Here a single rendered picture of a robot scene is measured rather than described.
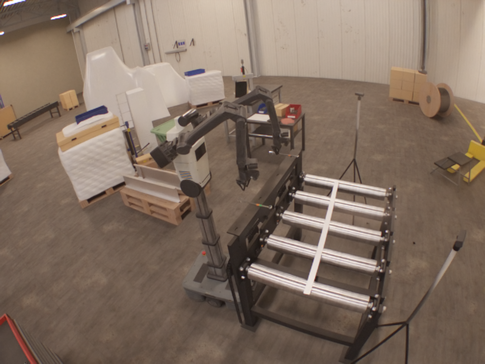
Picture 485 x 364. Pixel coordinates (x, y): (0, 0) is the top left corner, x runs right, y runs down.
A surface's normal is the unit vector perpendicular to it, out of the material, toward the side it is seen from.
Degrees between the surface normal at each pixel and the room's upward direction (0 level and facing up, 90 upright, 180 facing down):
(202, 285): 0
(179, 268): 0
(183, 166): 90
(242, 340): 0
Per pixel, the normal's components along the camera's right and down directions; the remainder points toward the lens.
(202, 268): -0.11, -0.84
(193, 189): -0.33, 0.55
